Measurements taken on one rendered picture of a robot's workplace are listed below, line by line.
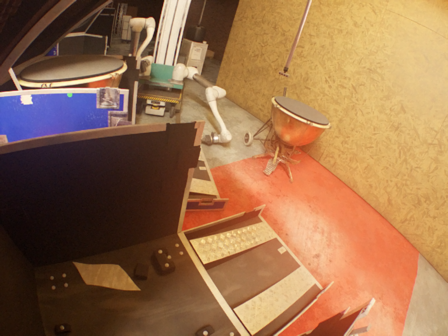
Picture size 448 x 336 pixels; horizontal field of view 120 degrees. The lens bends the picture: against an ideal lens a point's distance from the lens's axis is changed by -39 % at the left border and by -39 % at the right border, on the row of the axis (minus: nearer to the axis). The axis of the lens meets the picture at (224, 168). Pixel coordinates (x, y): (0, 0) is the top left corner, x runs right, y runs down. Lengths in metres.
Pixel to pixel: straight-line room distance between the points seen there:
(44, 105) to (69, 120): 0.18
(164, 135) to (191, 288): 0.82
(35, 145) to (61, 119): 0.53
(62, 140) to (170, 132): 0.41
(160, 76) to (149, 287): 2.65
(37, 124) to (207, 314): 1.41
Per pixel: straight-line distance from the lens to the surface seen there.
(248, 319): 1.28
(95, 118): 1.25
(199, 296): 1.23
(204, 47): 5.19
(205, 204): 1.73
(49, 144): 0.81
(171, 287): 1.23
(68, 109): 1.27
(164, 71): 3.12
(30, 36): 0.71
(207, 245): 1.42
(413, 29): 3.20
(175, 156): 0.94
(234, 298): 1.44
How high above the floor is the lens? 1.33
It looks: 35 degrees down
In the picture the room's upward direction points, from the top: 18 degrees clockwise
